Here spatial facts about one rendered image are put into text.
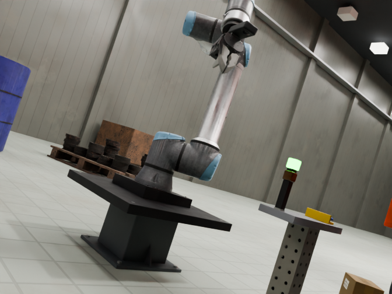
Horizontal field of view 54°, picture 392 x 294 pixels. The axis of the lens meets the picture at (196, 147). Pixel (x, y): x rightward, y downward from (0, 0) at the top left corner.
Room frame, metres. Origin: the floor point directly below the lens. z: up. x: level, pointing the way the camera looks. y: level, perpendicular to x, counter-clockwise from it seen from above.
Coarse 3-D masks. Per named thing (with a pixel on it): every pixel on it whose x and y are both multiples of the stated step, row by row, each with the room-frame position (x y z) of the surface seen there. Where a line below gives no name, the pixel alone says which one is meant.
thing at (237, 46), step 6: (228, 24) 1.21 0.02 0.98; (234, 24) 1.20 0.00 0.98; (222, 30) 1.23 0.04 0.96; (228, 30) 1.23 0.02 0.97; (228, 36) 1.16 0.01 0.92; (234, 36) 1.18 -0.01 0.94; (216, 42) 1.20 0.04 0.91; (228, 42) 1.15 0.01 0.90; (234, 42) 1.17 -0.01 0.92; (240, 42) 1.18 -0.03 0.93; (216, 48) 1.18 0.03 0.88; (228, 48) 1.16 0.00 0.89; (234, 48) 1.16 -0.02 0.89; (240, 48) 1.17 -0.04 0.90; (210, 54) 1.20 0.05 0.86; (216, 54) 1.20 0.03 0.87; (228, 60) 1.20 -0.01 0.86
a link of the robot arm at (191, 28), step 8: (192, 16) 1.37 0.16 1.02; (200, 16) 1.37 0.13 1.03; (208, 16) 1.38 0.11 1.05; (184, 24) 1.38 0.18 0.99; (192, 24) 1.37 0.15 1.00; (200, 24) 1.37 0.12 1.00; (208, 24) 1.36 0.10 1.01; (184, 32) 1.40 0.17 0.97; (192, 32) 1.39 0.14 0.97; (200, 32) 1.38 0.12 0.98; (208, 32) 1.37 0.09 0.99; (200, 40) 1.47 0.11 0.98; (208, 40) 1.40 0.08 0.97; (208, 48) 1.77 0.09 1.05
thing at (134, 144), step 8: (104, 120) 8.07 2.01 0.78; (104, 128) 8.02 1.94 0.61; (112, 128) 7.87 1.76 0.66; (120, 128) 7.71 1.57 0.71; (128, 128) 7.56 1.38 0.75; (104, 136) 7.96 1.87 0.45; (112, 136) 7.80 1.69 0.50; (120, 136) 7.66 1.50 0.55; (128, 136) 7.51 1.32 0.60; (136, 136) 7.55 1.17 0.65; (144, 136) 7.70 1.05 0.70; (152, 136) 7.86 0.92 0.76; (104, 144) 7.91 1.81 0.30; (120, 144) 7.61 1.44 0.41; (128, 144) 7.47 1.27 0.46; (136, 144) 7.60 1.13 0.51; (144, 144) 7.75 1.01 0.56; (120, 152) 7.56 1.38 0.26; (128, 152) 7.49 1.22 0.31; (136, 152) 7.65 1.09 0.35; (144, 152) 7.80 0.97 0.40; (136, 160) 7.71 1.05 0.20
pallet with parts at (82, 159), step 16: (64, 144) 5.01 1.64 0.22; (96, 144) 4.75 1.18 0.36; (112, 144) 4.95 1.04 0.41; (64, 160) 4.96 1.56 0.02; (80, 160) 4.70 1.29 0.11; (96, 160) 4.77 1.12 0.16; (112, 160) 4.65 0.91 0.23; (128, 160) 4.54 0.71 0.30; (144, 160) 4.95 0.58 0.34; (112, 176) 4.41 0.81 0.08; (128, 176) 4.60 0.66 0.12
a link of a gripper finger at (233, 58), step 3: (231, 54) 1.15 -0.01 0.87; (234, 54) 1.15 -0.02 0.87; (228, 57) 1.16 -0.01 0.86; (231, 57) 1.14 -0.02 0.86; (234, 57) 1.15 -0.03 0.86; (237, 57) 1.16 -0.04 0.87; (231, 60) 1.13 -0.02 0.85; (234, 60) 1.14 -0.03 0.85; (228, 63) 1.13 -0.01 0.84; (231, 63) 1.13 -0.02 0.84; (234, 63) 1.14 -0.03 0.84; (228, 66) 1.12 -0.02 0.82; (231, 66) 1.13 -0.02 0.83; (225, 69) 1.11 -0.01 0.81; (228, 69) 1.12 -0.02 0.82; (231, 69) 1.13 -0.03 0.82; (225, 72) 1.12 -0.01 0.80
